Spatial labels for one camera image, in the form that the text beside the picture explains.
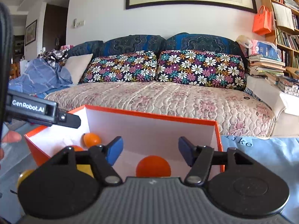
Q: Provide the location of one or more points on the wooden bookshelf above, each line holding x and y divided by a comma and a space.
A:
285, 29

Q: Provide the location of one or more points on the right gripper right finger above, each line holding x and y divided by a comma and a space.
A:
198, 158

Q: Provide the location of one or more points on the floral cushion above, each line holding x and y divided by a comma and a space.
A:
201, 68
139, 66

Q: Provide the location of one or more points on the blue tablecloth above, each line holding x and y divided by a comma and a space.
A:
280, 155

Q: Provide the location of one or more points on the stack of books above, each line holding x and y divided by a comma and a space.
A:
266, 60

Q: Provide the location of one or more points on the large orange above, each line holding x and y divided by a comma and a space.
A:
77, 148
153, 167

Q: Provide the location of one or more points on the white pillow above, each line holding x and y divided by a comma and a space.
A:
77, 65

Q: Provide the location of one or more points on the quilted sofa cover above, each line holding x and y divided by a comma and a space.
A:
235, 112

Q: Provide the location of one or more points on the right floral cushion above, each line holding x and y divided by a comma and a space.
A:
201, 68

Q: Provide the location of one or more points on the orange paper bag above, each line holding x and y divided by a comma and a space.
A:
263, 20

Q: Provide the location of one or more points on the blue striped bedsheet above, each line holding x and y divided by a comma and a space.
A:
41, 78

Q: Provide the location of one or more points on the orange cardboard box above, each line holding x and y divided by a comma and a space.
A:
143, 134

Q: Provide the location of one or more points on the person's left hand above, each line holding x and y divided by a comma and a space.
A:
10, 137

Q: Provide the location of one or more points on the lone small tangerine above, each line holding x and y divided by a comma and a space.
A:
91, 139

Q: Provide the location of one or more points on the left floral cushion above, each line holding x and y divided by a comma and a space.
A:
139, 66

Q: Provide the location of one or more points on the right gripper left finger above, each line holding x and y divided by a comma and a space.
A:
103, 157

